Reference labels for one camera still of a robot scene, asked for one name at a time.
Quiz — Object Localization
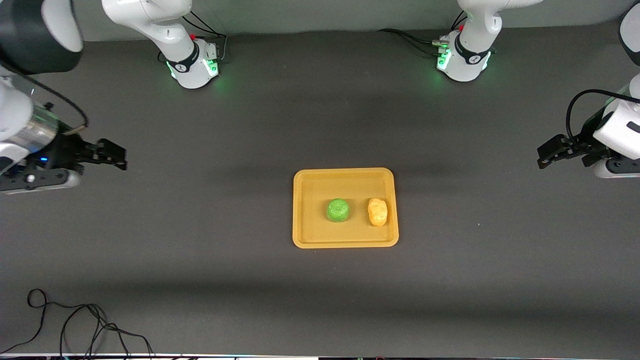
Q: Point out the yellow potato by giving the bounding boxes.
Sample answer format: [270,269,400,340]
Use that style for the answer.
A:
[367,198,389,227]

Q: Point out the green apple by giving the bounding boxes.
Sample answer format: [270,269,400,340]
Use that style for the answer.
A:
[326,198,351,223]

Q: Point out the yellow plastic tray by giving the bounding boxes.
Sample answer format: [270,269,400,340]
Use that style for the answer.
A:
[292,167,400,249]

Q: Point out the black right arm base cables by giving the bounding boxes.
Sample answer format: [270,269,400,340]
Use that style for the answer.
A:
[157,9,229,65]

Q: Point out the black arm base cables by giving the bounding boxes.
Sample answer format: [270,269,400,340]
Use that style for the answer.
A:
[157,9,229,65]
[377,9,469,57]

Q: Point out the thin black loose cable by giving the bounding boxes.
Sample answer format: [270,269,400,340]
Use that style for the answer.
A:
[0,288,155,359]

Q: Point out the black left arm base cables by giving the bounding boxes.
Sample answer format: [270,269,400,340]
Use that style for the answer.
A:
[377,9,469,57]

